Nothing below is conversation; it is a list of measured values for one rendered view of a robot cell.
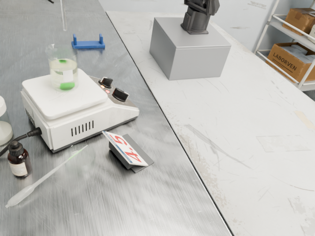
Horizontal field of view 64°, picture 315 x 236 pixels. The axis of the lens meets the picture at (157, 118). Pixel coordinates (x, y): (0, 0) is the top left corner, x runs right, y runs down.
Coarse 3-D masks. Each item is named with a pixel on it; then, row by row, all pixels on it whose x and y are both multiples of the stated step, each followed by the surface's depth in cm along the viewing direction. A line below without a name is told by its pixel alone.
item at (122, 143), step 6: (114, 138) 48; (120, 138) 50; (120, 144) 47; (126, 144) 49; (126, 150) 46; (132, 150) 48; (132, 156) 46; (138, 156) 48; (138, 162) 45; (144, 162) 47
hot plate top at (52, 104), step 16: (32, 80) 48; (48, 80) 49; (80, 80) 50; (32, 96) 44; (48, 96) 45; (64, 96) 46; (80, 96) 46; (96, 96) 47; (48, 112) 42; (64, 112) 43
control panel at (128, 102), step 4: (96, 80) 57; (100, 84) 56; (104, 88) 55; (108, 88) 56; (112, 88) 58; (112, 92) 55; (108, 96) 51; (112, 96) 53; (112, 100) 51; (116, 100) 52; (128, 100) 57; (120, 104) 51; (124, 104) 52; (128, 104) 54; (132, 104) 55
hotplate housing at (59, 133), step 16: (32, 112) 46; (80, 112) 46; (96, 112) 47; (112, 112) 50; (128, 112) 53; (48, 128) 42; (64, 128) 44; (80, 128) 47; (96, 128) 50; (48, 144) 45; (64, 144) 46
